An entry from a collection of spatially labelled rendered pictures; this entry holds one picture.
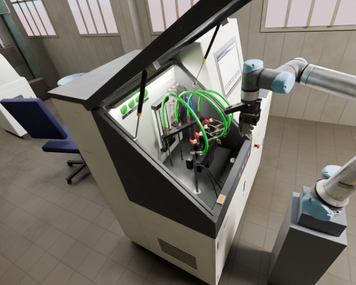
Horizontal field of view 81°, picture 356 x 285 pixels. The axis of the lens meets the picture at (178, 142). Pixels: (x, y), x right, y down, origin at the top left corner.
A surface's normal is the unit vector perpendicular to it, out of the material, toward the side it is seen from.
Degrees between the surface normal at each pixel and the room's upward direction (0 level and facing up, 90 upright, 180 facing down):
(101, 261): 0
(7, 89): 90
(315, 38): 90
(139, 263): 0
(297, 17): 90
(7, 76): 71
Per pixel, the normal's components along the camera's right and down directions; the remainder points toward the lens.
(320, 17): -0.44, 0.60
